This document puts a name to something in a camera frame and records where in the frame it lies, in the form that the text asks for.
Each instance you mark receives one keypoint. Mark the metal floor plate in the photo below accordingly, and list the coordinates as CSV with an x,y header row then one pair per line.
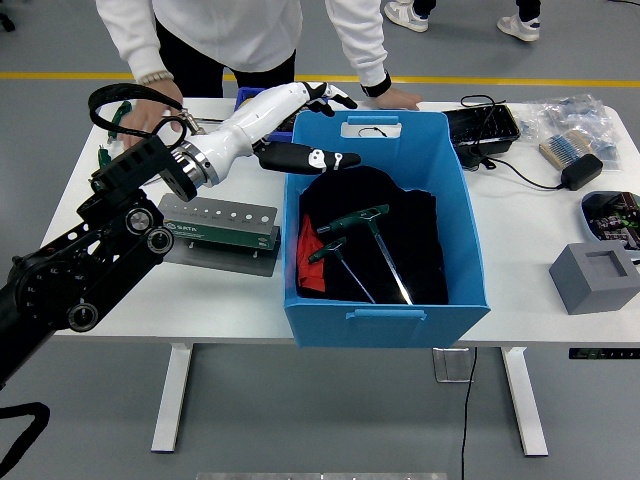
x,y
450,365

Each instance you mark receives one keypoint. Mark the red cloth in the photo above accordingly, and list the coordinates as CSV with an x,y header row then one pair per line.
x,y
306,270

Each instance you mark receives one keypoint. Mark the grey block with square recess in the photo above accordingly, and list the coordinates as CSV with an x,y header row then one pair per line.
x,y
590,295

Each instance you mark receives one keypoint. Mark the person's left hand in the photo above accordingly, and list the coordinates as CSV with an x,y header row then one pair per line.
x,y
400,99

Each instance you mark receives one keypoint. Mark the electronic circuit boards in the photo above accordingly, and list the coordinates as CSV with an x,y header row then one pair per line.
x,y
615,215

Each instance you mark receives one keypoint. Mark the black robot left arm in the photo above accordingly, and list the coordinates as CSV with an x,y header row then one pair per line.
x,y
75,280

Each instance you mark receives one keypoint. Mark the person's right forearm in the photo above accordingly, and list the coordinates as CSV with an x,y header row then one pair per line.
x,y
130,45

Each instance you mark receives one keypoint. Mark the resistor tape bundle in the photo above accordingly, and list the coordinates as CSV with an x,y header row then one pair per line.
x,y
562,147

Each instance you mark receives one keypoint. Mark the clear plastic parts bags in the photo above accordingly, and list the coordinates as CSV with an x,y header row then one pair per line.
x,y
575,112

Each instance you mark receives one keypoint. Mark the person's right hand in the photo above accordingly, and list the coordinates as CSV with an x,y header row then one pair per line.
x,y
150,105

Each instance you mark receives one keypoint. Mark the green metal wrench stand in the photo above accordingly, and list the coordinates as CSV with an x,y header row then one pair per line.
x,y
225,232

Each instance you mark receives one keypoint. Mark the pale blue oval tray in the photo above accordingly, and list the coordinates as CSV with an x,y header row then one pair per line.
x,y
587,212

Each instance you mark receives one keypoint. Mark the person's left forearm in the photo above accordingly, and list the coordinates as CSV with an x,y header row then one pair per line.
x,y
360,50

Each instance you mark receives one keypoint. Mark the black power adapter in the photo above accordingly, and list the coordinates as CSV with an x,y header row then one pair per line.
x,y
580,172

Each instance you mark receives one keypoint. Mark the black plastic tray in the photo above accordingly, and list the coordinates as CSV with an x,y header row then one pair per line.
x,y
480,125

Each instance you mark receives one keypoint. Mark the black table control panel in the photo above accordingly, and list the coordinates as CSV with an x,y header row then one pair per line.
x,y
600,353

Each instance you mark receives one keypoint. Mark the black chair caster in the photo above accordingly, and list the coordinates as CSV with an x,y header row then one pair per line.
x,y
5,21

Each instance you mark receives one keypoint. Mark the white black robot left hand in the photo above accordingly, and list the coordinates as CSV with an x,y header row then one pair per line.
x,y
250,122

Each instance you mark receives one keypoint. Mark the large blue plastic box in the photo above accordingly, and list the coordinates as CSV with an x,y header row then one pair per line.
x,y
380,330

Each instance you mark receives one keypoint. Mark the black wristwatch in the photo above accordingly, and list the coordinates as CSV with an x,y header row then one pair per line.
x,y
377,87

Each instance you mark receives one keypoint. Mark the white table leg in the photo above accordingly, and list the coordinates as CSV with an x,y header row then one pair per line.
x,y
172,400
525,400

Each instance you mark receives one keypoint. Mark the black cloth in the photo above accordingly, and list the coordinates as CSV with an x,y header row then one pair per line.
x,y
425,250

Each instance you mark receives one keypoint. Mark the small blue parts bin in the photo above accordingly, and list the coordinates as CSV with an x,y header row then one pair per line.
x,y
245,92

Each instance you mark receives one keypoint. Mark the person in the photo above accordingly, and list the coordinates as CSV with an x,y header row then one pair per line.
x,y
240,30
405,15

